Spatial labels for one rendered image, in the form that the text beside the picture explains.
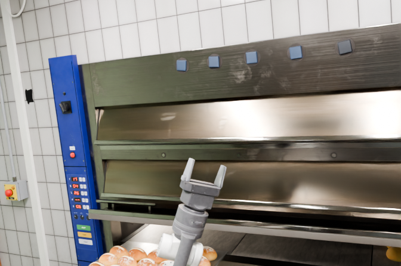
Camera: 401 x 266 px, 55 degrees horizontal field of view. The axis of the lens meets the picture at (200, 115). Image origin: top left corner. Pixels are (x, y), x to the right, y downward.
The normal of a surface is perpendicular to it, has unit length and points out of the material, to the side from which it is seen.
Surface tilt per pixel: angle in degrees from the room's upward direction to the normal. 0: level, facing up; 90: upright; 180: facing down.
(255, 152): 90
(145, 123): 70
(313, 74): 90
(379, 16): 90
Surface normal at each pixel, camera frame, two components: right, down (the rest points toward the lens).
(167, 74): -0.43, 0.15
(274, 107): -0.44, -0.20
